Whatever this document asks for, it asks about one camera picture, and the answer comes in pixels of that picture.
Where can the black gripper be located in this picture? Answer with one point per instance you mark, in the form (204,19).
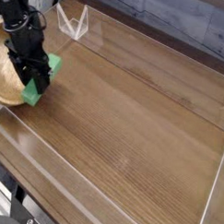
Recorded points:
(25,51)

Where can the green rectangular stick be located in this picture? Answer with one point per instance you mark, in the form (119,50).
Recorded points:
(32,93)

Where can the wooden bowl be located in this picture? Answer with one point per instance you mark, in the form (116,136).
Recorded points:
(10,85)

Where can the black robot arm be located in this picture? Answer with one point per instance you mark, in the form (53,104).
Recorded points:
(17,12)

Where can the clear acrylic corner bracket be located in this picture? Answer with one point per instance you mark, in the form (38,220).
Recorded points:
(72,27)

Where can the clear acrylic back wall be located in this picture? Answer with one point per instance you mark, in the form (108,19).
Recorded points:
(195,86)

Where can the clear acrylic wall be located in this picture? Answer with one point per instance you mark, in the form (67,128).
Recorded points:
(195,86)
(64,192)

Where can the clear acrylic front wall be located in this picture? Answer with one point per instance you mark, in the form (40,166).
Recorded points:
(64,192)

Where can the black table leg bracket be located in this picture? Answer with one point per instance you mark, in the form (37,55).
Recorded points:
(18,212)

